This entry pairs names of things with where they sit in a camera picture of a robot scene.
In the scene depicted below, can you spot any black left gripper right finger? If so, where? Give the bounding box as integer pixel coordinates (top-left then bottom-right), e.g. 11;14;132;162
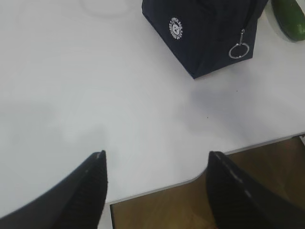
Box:
206;151;305;229

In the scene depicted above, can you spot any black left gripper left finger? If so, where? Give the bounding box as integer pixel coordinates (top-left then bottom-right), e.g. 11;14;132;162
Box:
0;150;108;229

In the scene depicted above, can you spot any navy blue fabric bag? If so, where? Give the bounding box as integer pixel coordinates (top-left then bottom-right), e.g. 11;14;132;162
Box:
142;0;267;79

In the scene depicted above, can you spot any green cucumber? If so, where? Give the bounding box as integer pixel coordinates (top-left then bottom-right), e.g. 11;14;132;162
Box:
271;0;305;42

